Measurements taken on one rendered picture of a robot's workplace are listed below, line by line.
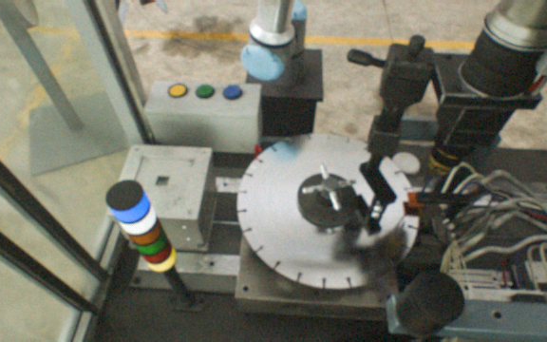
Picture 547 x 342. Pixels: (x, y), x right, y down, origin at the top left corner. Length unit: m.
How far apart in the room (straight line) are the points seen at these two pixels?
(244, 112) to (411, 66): 0.51
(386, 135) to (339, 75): 1.90
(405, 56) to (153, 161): 0.56
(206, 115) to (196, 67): 1.62
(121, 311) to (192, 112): 0.47
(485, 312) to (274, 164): 0.42
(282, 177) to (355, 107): 1.58
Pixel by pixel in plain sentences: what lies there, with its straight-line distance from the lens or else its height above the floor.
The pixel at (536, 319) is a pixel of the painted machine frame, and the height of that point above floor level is 1.05.
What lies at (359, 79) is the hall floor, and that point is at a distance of 2.46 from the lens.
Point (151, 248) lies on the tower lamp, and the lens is 0.56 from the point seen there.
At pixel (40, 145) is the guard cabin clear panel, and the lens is 0.69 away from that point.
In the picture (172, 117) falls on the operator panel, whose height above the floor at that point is 0.87.
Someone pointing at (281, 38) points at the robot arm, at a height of 0.99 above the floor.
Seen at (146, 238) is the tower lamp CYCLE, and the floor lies 1.08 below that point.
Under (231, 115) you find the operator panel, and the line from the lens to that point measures 0.92.
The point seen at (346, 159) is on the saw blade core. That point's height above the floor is 0.95.
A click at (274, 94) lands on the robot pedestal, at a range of 1.18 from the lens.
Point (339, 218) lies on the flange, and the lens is 0.67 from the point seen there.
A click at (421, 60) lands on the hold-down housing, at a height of 1.25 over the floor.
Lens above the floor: 1.54
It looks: 53 degrees down
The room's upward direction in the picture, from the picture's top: straight up
